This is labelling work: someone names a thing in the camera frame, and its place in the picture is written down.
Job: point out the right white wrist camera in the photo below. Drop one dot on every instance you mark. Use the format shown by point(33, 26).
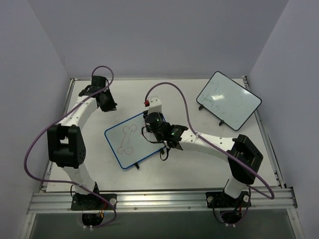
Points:
point(153, 104)

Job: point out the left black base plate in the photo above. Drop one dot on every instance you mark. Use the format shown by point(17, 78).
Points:
point(88, 202)

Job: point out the aluminium front rail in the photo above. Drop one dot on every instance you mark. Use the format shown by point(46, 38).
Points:
point(157, 201)

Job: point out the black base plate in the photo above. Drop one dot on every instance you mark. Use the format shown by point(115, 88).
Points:
point(219, 199)
point(88, 202)

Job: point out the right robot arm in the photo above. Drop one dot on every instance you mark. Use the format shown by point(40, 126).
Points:
point(240, 153)

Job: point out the black framed whiteboard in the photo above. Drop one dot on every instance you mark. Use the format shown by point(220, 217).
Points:
point(226, 99)

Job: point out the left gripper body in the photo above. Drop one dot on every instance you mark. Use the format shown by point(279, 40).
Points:
point(107, 105)

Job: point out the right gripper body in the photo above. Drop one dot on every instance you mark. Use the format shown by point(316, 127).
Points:
point(145, 115)

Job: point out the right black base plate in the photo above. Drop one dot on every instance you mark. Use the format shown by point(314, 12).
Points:
point(219, 199)

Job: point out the blue framed whiteboard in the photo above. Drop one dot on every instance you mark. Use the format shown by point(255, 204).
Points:
point(129, 143)

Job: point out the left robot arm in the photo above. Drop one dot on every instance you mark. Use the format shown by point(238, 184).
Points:
point(66, 146)

